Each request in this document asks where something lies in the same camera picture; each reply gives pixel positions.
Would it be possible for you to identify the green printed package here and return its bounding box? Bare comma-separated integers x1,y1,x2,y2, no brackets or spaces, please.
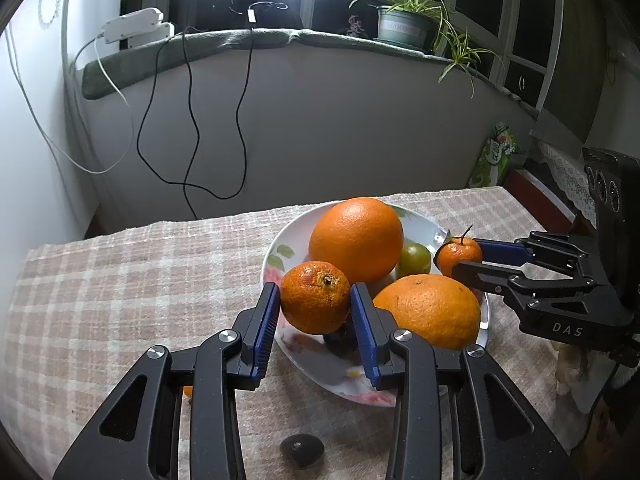
469,122,527,191

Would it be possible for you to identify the black cable with inline remote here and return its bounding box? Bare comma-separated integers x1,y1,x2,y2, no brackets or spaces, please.
184,2,256,201

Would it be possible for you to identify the person's right hand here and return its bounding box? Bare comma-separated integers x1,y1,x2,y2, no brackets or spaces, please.
556,344,610,413

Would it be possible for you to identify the white floral plate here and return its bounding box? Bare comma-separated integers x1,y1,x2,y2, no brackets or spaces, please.
261,200,493,407

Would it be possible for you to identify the potted spider plant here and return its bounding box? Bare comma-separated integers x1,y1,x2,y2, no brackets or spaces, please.
349,0,507,99

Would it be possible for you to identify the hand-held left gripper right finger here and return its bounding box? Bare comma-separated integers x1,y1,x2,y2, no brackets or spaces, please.
350,282,576,480

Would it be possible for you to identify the long white cable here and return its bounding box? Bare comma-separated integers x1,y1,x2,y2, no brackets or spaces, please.
4,25,137,176

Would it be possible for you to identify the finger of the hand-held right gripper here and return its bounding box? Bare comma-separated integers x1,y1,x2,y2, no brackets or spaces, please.
451,259,599,312
472,231,595,272

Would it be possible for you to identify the medium orange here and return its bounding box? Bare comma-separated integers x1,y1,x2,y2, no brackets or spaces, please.
372,274,482,351

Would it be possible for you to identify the beige checked cloth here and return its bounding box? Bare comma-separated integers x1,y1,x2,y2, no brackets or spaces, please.
0,186,596,480

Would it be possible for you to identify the dark red cabinet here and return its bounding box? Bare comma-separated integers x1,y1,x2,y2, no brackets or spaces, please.
504,167,578,235

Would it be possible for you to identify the white power strip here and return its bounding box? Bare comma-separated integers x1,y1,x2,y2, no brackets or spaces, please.
101,7,165,44
120,22,176,51

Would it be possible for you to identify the small tangerine with stem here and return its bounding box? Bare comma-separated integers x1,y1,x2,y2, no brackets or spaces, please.
434,225,485,279

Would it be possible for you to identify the green round fruit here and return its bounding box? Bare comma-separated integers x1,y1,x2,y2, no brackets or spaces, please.
396,241,432,279

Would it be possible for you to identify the white lace cloth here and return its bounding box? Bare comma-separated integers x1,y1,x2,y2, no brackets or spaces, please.
537,142,599,227

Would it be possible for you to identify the dark oval fruit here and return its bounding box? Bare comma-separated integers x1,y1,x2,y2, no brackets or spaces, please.
279,432,325,470

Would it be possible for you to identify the large orange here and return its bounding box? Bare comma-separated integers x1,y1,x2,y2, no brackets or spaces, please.
308,197,404,285

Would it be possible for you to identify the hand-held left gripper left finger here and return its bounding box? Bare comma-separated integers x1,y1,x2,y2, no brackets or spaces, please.
52,281,281,480

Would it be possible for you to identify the short white cable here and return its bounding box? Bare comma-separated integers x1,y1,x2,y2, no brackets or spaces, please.
74,34,132,109

